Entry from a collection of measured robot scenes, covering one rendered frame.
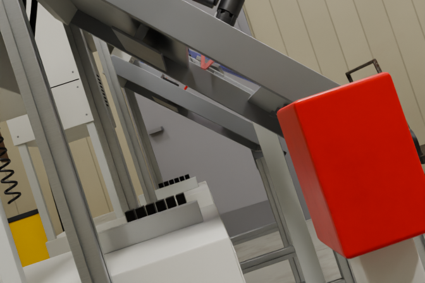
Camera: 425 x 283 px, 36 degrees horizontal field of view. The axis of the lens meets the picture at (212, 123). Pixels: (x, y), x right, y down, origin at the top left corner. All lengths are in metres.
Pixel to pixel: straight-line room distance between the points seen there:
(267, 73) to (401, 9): 4.18
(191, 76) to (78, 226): 0.80
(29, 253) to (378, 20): 3.10
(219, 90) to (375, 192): 1.14
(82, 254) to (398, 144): 0.57
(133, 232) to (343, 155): 0.84
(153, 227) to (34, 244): 3.66
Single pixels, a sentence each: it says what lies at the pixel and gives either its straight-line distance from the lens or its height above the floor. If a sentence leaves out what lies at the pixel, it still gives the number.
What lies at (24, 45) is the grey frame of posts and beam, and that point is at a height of 1.00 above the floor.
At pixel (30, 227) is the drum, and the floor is 0.63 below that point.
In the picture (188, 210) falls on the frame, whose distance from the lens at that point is 1.41.
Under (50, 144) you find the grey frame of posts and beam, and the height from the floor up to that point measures 0.85.
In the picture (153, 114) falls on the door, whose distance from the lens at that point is 5.37.
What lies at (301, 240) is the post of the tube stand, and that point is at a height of 0.40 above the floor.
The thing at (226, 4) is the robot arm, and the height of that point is 1.09.
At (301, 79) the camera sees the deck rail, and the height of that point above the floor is 0.82.
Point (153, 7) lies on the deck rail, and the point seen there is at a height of 1.01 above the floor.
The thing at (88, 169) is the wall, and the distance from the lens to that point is 5.64.
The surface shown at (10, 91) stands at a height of 1.00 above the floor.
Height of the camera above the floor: 0.76
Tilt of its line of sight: 2 degrees up
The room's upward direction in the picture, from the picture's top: 18 degrees counter-clockwise
